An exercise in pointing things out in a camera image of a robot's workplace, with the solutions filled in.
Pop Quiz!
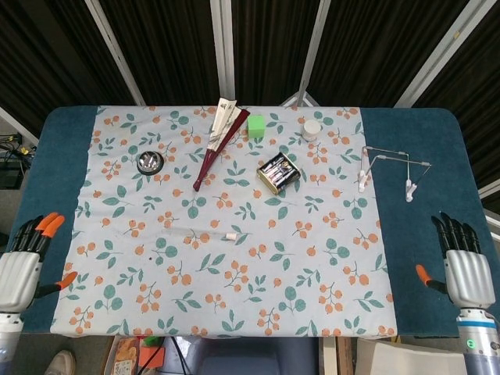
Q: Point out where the white metal frame post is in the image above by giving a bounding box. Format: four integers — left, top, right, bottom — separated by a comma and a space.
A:
209, 0, 228, 101
394, 0, 482, 107
84, 0, 146, 106
280, 0, 333, 107
478, 182, 500, 204
220, 0, 236, 102
0, 107, 40, 144

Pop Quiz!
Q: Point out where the clear glass test tube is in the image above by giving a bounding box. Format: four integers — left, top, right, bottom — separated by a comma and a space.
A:
162, 228, 238, 242

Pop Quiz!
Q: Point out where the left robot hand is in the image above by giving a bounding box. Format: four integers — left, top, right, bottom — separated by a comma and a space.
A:
0, 212, 78, 313

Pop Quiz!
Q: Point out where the dark pleated curtain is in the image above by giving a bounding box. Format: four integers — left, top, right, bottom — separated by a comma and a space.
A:
0, 0, 500, 188

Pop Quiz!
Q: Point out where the white cardboard sheet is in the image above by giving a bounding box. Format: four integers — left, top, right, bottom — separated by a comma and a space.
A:
357, 337, 460, 375

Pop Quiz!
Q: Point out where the dark red folding fan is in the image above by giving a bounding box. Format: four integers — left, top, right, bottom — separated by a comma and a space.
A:
193, 97, 251, 192

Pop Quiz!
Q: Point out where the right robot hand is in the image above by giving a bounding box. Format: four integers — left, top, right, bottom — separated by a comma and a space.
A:
415, 212, 496, 312

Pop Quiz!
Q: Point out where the floral orange berry tablecloth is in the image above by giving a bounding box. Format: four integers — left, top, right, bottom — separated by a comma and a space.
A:
57, 104, 399, 339

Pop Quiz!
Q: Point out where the silver call bell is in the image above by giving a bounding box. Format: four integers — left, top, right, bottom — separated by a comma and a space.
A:
136, 150, 164, 176

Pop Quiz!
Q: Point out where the wooden board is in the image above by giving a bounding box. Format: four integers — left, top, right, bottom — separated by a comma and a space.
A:
319, 336, 357, 375

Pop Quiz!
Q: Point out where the grey robot torso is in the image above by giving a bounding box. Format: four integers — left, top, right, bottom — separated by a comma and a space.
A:
162, 335, 320, 375

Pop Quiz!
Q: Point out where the black gold tin can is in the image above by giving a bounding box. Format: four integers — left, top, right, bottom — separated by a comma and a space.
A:
256, 152, 302, 195

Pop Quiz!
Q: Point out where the orange box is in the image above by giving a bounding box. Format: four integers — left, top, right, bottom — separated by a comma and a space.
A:
138, 344, 167, 368

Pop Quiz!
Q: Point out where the blue felt table cover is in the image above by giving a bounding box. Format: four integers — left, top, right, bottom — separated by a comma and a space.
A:
2, 105, 495, 339

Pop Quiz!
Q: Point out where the green cube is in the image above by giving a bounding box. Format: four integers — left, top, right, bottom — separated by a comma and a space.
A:
247, 114, 267, 138

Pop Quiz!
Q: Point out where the metal wire frame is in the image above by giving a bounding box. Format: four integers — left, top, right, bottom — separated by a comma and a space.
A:
361, 145, 434, 184

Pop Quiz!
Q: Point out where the printed orange carton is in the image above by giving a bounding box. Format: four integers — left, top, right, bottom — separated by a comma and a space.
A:
112, 336, 142, 375

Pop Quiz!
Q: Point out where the black electronics box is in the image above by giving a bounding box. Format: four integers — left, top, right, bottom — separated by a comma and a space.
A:
0, 158, 28, 191

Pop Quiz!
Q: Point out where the tangled cable bundle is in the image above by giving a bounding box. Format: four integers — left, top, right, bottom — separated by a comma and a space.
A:
0, 132, 38, 159

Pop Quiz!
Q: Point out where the white sneaker shoe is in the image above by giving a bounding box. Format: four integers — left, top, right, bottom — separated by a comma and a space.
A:
43, 349, 77, 375

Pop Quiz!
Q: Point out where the small white jar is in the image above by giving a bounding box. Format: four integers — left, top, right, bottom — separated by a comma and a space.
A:
302, 119, 323, 142

